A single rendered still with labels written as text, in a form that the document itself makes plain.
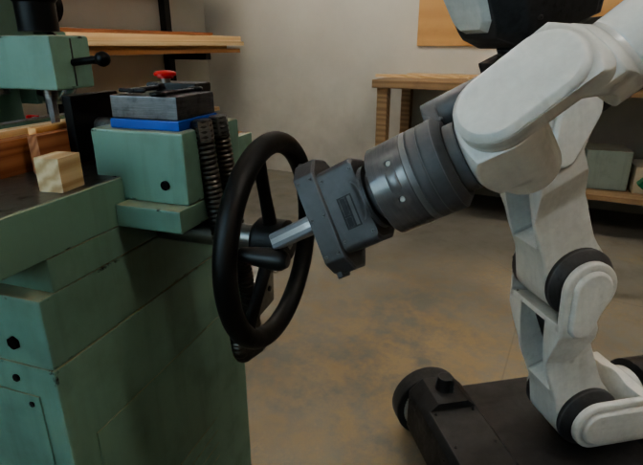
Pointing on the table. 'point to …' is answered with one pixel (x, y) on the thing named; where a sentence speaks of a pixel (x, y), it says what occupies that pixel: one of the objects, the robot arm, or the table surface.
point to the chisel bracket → (44, 63)
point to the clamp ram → (86, 120)
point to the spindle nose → (34, 6)
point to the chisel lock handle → (93, 59)
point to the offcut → (58, 171)
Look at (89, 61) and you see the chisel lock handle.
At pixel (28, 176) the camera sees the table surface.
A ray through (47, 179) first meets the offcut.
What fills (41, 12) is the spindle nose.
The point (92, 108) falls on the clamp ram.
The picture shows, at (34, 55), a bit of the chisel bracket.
